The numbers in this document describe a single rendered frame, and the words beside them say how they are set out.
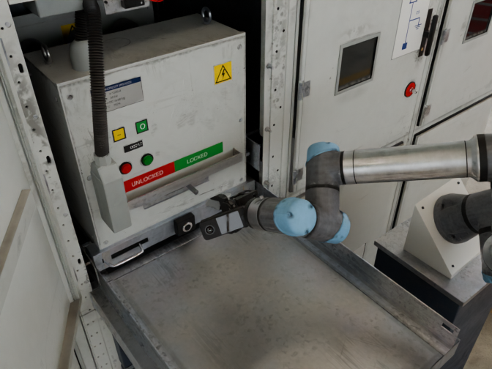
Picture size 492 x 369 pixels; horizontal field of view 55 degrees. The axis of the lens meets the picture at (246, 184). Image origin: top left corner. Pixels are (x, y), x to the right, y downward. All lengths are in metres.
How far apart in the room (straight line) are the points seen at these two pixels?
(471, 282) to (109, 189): 1.05
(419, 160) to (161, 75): 0.61
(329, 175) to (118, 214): 0.48
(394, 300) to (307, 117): 0.58
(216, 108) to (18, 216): 0.58
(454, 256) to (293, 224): 0.73
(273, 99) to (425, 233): 0.59
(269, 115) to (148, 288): 0.58
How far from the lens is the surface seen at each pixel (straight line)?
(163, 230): 1.37
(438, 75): 2.00
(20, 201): 1.01
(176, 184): 1.27
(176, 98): 1.20
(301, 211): 0.94
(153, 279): 1.32
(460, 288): 1.53
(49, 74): 1.13
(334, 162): 1.05
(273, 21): 1.27
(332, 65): 1.45
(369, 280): 1.31
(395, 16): 1.62
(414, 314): 1.26
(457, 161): 1.02
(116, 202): 1.11
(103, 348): 1.51
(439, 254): 1.51
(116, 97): 1.12
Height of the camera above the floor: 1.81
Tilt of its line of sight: 37 degrees down
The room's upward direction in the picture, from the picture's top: straight up
